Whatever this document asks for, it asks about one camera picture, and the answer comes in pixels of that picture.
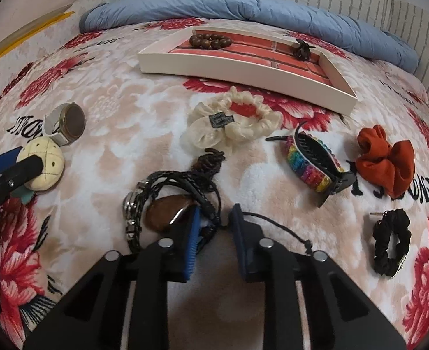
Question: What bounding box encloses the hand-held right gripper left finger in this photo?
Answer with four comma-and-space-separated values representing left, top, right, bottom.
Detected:
23, 206, 202, 350

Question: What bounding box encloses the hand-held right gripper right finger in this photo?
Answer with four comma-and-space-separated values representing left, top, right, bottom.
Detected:
229, 204, 408, 350

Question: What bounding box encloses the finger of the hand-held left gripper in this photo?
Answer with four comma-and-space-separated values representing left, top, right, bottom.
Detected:
0, 155, 43, 207
0, 148, 23, 183

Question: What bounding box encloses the cream quilted round hair accessory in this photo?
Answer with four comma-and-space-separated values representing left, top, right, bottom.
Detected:
17, 136, 66, 194

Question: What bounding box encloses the brown stone pendant necklace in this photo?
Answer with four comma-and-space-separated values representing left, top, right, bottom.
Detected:
143, 195, 313, 254

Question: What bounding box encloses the gold watch with white band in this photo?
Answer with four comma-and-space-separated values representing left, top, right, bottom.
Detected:
43, 103, 87, 147

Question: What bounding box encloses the rainbow beaded hair claw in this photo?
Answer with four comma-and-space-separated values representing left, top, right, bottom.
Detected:
266, 121, 357, 208

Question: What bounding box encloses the cream scrunchie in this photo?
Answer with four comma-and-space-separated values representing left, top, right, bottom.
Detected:
181, 87, 284, 151

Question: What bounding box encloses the black scrunchie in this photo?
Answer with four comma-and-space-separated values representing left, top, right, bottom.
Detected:
372, 209, 413, 278

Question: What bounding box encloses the orange scrunchie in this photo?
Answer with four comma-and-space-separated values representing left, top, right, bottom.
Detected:
356, 125, 416, 198

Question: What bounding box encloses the white tray with brick print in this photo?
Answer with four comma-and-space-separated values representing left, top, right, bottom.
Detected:
137, 25, 358, 115

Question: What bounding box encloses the yellow strip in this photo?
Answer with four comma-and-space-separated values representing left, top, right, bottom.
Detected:
0, 5, 76, 74

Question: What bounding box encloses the small black hair claw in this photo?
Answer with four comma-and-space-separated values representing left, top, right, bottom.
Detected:
290, 38, 314, 61

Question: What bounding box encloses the blue quilt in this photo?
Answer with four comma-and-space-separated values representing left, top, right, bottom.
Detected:
79, 0, 419, 74

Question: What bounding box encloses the brown braided cord knot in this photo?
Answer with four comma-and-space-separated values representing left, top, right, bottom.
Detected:
191, 148, 226, 174

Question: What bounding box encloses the brown wooden bead bracelet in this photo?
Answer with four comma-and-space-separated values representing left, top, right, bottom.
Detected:
189, 33, 233, 50

